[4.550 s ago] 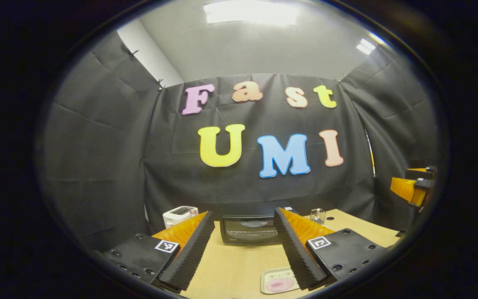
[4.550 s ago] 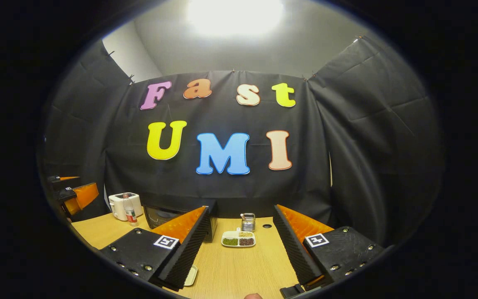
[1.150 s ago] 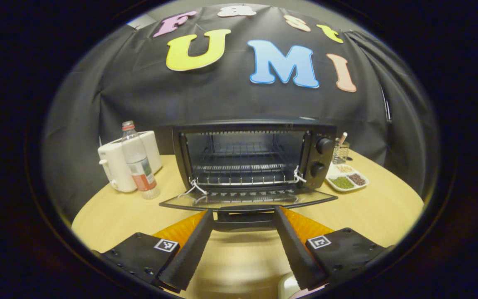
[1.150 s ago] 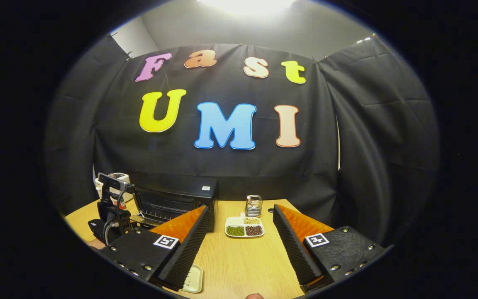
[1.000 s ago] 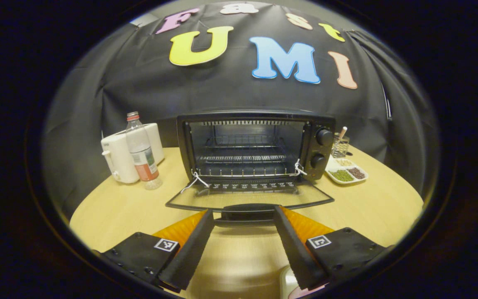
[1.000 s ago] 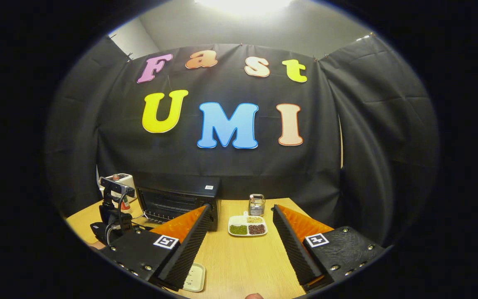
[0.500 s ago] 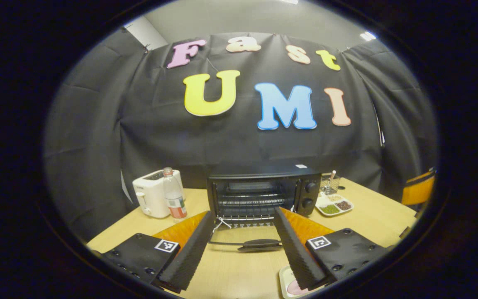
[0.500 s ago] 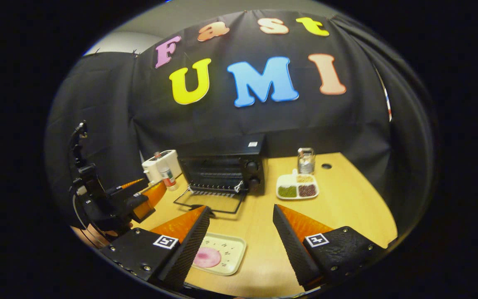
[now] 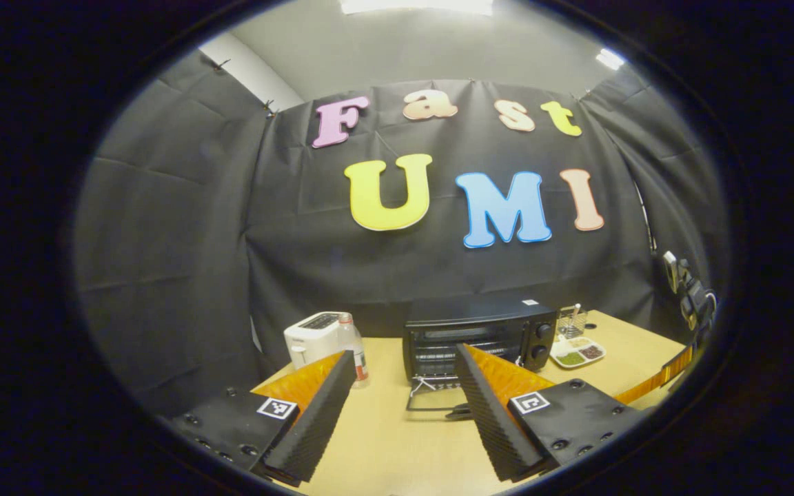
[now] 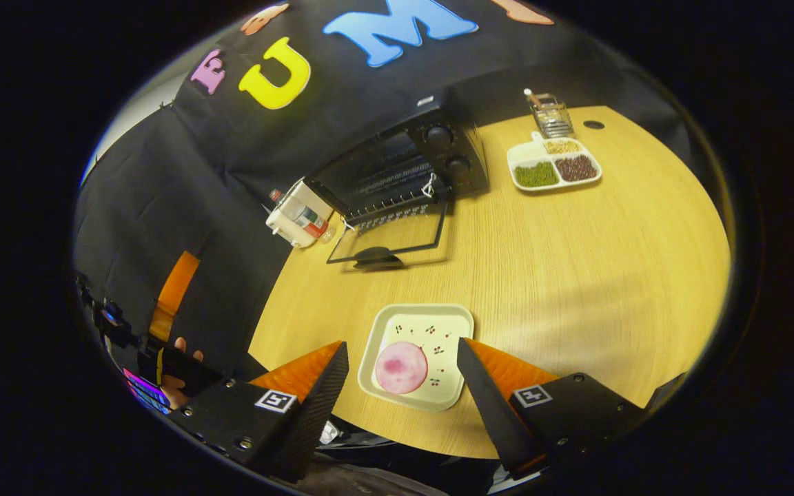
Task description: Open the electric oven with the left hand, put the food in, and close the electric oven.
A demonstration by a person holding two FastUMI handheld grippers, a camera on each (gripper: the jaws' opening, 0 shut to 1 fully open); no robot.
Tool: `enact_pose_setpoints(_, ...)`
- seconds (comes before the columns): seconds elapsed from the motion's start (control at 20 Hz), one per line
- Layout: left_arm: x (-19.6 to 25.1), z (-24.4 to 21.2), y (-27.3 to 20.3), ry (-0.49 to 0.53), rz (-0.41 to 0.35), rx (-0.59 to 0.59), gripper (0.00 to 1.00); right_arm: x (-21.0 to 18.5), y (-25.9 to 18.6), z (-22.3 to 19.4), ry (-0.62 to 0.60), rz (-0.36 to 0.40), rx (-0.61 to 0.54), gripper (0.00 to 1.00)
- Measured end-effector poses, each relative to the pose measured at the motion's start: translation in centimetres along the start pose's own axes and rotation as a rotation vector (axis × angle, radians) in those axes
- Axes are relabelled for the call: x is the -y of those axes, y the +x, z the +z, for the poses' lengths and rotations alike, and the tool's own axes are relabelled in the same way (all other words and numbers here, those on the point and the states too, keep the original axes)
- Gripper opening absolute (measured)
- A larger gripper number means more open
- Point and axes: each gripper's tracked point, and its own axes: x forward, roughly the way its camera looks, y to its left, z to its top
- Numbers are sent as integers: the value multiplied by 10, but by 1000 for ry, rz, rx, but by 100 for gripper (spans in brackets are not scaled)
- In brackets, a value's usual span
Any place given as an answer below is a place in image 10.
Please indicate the cream square plate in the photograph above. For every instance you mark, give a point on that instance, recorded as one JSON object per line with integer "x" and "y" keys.
{"x": 442, "y": 331}

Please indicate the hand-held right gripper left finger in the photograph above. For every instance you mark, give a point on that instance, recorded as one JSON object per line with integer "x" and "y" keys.
{"x": 321, "y": 406}

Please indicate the small bottle red label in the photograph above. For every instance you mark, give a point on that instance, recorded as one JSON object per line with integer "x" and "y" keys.
{"x": 312, "y": 222}

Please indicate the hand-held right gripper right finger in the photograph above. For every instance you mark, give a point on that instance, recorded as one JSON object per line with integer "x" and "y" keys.
{"x": 490, "y": 413}

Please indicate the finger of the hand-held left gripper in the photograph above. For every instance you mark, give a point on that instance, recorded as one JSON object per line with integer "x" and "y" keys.
{"x": 173, "y": 296}

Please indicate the pile of yellow beans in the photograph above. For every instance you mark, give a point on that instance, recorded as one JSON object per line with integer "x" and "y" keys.
{"x": 562, "y": 146}

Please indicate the pile of green beans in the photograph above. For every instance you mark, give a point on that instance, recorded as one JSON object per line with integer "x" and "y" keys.
{"x": 536, "y": 174}

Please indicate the black electric oven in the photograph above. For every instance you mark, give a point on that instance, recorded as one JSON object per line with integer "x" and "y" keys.
{"x": 462, "y": 169}

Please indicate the pile of red beans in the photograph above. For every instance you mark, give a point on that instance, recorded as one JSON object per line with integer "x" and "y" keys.
{"x": 576, "y": 167}

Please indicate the black backdrop cloth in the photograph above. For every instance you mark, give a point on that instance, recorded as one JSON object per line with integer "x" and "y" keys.
{"x": 342, "y": 117}

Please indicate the white stick in holder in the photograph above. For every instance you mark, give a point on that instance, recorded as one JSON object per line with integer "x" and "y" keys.
{"x": 531, "y": 98}

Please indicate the white toaster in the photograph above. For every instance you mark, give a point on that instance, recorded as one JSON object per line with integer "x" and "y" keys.
{"x": 285, "y": 224}

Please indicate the pink round food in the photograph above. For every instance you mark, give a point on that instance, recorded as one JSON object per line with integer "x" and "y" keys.
{"x": 400, "y": 367}

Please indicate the brown capped bottle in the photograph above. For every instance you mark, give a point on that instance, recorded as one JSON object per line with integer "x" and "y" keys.
{"x": 276, "y": 195}

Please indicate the white divided dish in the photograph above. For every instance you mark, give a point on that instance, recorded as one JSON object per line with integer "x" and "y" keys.
{"x": 518, "y": 156}

